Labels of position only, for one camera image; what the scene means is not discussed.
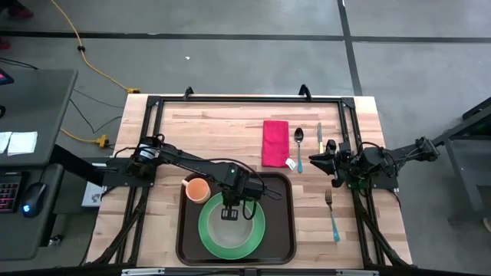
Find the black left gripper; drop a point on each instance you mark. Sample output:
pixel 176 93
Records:
pixel 241 189

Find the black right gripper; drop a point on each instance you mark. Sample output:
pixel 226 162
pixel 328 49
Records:
pixel 341 165

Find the white bowl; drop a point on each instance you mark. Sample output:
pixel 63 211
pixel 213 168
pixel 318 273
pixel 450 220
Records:
pixel 230 234

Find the green plate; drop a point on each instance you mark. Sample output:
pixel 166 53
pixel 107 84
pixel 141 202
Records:
pixel 205 230

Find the orange cup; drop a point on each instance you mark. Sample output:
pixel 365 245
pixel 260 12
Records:
pixel 197 190

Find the red cloth napkin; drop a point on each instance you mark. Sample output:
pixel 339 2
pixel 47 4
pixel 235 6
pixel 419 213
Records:
pixel 275 143

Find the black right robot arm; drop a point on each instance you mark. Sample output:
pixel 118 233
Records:
pixel 377 159

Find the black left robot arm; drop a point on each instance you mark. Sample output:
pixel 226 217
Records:
pixel 184 157

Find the dark brown serving tray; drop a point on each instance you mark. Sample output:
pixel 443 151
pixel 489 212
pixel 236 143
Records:
pixel 280 230

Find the white printed card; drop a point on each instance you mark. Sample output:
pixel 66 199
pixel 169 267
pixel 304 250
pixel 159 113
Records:
pixel 92 195

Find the black metal stand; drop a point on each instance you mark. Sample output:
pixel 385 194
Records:
pixel 468 153

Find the black computer mouse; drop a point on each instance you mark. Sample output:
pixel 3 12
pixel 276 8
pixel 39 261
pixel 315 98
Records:
pixel 33 199

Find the white paper sheet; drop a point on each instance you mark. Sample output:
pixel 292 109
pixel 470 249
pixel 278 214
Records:
pixel 4 142
pixel 23 143

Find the dark grey desk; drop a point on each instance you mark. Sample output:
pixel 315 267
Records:
pixel 38 107

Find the black keyboard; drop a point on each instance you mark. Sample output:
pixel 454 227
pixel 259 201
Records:
pixel 8 191

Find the black aluminium rig frame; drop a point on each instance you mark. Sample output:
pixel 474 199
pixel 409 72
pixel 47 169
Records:
pixel 249 99

